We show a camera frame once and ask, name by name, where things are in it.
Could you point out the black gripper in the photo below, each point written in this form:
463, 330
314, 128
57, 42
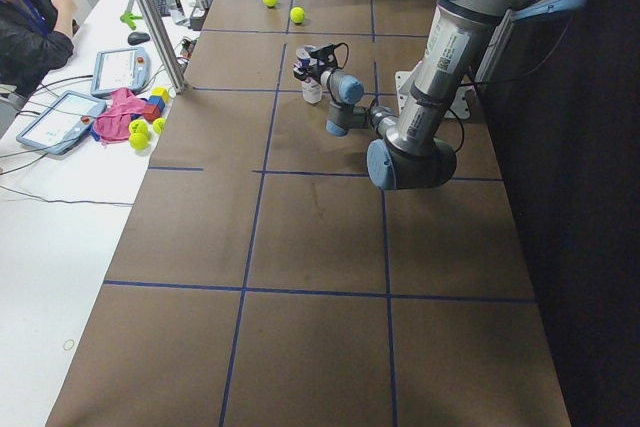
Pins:
314, 71

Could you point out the white tennis ball can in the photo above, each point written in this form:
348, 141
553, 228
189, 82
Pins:
311, 91

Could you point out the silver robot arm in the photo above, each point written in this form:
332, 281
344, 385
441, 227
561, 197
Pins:
407, 154

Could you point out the spare tennis ball on desk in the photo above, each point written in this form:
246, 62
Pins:
158, 125

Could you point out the yellow toy cube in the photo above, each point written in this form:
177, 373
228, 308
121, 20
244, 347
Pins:
159, 95

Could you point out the blue toy cube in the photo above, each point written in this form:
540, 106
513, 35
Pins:
155, 102

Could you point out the red toy cube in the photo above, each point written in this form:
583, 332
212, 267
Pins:
152, 111

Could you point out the black computer mouse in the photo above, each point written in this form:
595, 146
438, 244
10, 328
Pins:
137, 38

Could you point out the green plastic toy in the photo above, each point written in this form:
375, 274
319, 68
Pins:
130, 19

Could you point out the far teach pendant tablet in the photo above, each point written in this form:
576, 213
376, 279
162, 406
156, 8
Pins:
120, 68

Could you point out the teach pendant tablet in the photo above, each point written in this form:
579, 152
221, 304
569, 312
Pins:
63, 124
120, 68

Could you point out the pink cloth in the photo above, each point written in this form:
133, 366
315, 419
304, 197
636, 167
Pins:
112, 125

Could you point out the near teach pendant tablet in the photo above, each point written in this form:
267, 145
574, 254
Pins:
63, 124

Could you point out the seated person in dark jacket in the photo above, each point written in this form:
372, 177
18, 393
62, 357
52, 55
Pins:
36, 38

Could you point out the rubber band on desk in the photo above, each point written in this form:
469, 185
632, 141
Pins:
68, 344

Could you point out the aluminium frame post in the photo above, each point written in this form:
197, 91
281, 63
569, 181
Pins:
163, 44

